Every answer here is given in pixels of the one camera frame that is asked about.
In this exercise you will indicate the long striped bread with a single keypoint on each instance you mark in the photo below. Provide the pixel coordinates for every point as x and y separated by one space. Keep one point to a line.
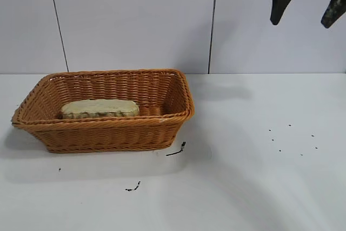
100 108

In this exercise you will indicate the brown wicker basket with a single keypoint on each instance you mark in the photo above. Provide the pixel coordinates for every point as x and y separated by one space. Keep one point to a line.
108 133

